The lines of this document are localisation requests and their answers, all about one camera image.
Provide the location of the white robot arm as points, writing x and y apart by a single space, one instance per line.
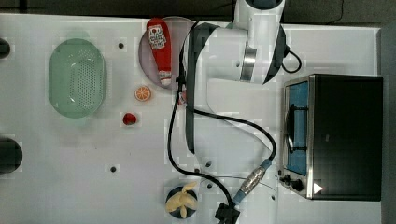
227 69

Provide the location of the orange slice toy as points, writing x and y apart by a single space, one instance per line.
142 93

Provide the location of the small red strawberry toy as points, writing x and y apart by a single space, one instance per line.
129 119

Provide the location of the purple oval plate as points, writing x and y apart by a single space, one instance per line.
178 28

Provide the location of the red ketchup bottle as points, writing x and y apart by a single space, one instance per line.
161 47

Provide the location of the blue bowl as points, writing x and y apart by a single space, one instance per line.
181 199

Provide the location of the green colander bowl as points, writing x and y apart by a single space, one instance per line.
77 78

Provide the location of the black toaster oven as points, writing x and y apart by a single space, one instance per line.
332 137

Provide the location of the black cylinder cup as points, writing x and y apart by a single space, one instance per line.
10 156

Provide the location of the black cylinder post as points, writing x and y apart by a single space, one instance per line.
4 48

